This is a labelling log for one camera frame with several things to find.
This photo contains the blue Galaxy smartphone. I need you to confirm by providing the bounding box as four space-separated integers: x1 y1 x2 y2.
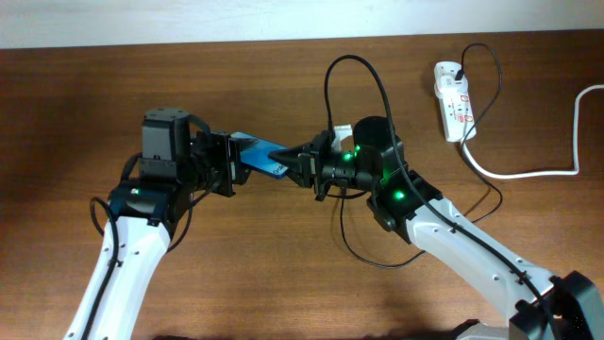
231 131 289 179

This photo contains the black charging cable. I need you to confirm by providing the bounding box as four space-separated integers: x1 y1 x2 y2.
338 42 504 270

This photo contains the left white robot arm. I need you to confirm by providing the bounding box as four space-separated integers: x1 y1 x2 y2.
65 131 259 339

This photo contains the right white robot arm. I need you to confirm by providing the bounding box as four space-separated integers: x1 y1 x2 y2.
269 116 603 339

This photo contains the white charger adapter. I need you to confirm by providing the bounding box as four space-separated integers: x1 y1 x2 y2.
434 75 468 98

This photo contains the white power strip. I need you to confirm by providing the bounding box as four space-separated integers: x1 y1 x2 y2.
434 61 476 143

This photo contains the white power strip cord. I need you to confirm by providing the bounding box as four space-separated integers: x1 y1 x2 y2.
460 84 604 180

